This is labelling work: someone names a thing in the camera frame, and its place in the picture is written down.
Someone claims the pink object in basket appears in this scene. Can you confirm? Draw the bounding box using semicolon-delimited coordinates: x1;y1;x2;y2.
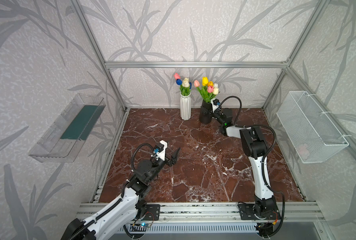
297;144;310;161

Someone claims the pure yellow tulip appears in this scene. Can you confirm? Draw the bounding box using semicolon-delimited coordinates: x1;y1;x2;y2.
202;77;209;86

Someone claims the white ribbed vase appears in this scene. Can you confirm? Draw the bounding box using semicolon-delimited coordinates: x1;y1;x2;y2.
180;94;191;121

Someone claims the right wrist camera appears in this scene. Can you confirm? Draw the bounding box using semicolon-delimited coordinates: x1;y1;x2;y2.
210;98;221;112

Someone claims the black cone vase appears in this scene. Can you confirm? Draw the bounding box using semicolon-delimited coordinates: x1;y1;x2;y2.
199;100;212;125

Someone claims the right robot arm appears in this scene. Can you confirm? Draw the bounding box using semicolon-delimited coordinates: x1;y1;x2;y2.
200;106;284;222

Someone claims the white wire mesh basket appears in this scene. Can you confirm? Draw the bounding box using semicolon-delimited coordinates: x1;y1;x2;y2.
277;91;349;164

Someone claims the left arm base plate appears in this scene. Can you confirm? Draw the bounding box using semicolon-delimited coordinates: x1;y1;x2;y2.
136;204;161;221

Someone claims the right black cable hose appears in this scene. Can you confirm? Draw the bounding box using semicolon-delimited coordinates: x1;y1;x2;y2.
219;95;286;238

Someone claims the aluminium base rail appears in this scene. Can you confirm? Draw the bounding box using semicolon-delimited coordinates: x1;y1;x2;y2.
72;201;325;224

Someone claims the clear plastic wall shelf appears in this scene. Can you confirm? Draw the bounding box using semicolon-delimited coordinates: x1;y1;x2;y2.
29;94;106;163

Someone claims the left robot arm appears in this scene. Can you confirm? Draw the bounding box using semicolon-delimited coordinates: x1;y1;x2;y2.
61;143;181;240

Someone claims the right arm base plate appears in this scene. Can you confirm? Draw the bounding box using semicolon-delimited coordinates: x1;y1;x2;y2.
237;201;281;221

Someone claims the black cable hose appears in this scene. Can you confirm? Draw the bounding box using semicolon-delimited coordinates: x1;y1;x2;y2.
219;95;286;238
66;143;156;240

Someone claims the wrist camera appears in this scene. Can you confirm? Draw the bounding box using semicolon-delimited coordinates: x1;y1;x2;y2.
210;98;221;112
152;140;168;161

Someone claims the left black cable hose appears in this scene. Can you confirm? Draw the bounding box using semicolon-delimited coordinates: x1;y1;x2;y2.
66;143;156;240

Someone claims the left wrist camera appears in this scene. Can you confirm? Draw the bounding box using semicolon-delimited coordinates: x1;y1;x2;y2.
152;140;168;161

